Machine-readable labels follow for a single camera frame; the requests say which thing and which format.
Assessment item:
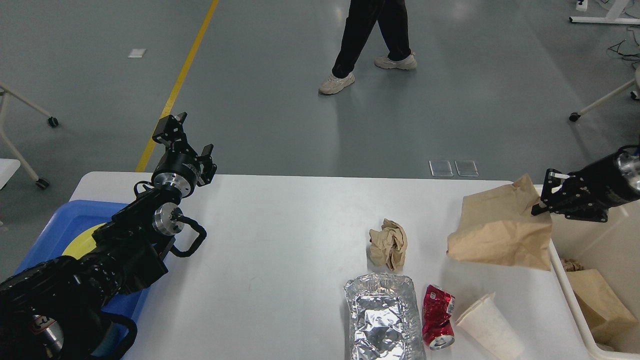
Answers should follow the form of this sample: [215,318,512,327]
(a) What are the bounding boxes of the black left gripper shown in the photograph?
[151,112,218,198]

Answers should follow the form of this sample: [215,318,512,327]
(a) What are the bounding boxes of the brown paper bag in bin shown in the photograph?
[560,259,639,345]

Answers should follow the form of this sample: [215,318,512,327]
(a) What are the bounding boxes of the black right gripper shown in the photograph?
[531,146,640,223]

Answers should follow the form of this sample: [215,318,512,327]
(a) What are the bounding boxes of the brown paper bag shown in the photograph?
[560,259,639,345]
[446,174,553,271]

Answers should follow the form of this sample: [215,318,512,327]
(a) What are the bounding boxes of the white desk frame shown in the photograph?
[568,0,640,27]

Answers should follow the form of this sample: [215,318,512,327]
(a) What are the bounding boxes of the crushed red soda can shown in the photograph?
[422,284,455,351]

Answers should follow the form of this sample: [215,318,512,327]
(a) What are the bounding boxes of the brown paper ball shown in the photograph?
[368,218,409,272]

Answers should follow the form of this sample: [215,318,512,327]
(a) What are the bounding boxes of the white cart frame left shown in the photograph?
[0,81,60,191]

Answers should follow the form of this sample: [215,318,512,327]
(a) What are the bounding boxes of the beige plastic bin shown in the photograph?
[551,202,640,360]

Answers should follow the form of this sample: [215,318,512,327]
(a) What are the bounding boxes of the white paper cup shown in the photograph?
[455,292,525,360]

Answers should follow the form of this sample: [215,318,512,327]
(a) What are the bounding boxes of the yellow plastic plate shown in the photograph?
[62,223,106,260]

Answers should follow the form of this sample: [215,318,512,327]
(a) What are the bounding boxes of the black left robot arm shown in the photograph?
[0,112,217,360]

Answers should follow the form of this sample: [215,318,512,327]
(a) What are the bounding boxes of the aluminium foil tray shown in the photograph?
[343,272,426,360]

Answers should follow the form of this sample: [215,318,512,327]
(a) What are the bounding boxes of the person in black trousers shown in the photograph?
[318,0,418,96]

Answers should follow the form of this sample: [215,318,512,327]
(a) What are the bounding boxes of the white wheeled chair base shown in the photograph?
[567,67,640,123]

